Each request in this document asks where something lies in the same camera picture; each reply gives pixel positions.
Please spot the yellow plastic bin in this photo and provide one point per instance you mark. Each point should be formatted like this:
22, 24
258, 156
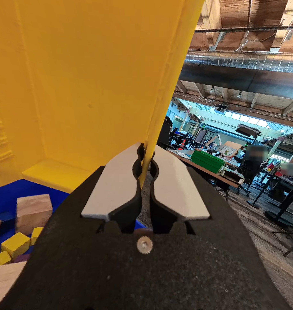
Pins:
88, 72

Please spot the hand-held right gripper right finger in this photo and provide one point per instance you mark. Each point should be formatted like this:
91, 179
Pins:
180, 191

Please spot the stack of green bins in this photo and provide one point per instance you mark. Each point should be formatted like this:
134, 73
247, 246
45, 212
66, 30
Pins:
207, 159

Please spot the pile of wooden cubes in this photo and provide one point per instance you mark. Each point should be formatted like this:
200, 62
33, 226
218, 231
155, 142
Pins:
32, 210

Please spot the black computer monitor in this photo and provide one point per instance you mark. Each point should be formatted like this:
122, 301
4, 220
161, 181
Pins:
200, 136

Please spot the black light panel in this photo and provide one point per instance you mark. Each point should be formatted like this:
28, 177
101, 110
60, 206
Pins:
246, 130

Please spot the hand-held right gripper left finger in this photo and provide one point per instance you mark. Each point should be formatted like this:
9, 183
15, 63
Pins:
112, 191

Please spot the blue plastic bin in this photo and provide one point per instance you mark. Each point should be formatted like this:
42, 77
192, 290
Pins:
6, 198

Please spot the silver ventilation duct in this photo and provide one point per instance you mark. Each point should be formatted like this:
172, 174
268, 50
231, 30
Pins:
245, 63

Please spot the wooden office desk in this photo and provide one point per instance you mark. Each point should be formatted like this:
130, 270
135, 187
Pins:
228, 178

